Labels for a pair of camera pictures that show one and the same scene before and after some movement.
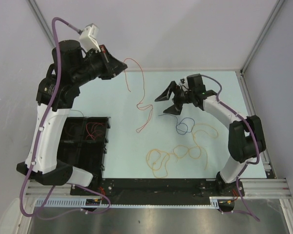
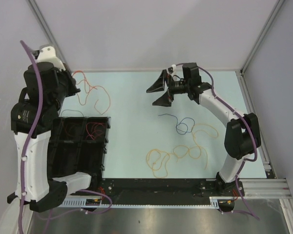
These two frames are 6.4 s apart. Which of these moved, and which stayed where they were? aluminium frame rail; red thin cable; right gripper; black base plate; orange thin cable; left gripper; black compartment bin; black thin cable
Moved: right gripper; orange thin cable; left gripper
Stayed: black compartment bin; black base plate; aluminium frame rail; red thin cable; black thin cable
